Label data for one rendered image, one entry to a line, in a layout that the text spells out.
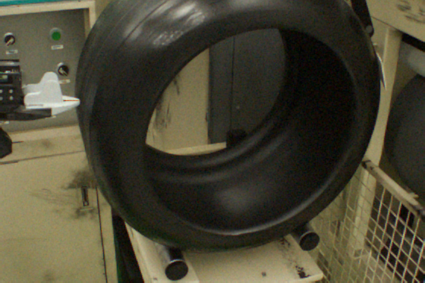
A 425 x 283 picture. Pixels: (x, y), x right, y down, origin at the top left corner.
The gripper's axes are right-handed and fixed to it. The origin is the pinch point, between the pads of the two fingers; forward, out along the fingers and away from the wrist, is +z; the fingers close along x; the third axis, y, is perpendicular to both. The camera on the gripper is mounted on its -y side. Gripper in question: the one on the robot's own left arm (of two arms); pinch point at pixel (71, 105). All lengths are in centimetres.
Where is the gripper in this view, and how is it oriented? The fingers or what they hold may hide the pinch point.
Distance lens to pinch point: 92.0
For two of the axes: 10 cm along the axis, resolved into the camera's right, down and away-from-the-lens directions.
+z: 9.4, -0.2, 3.5
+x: -3.2, -4.3, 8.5
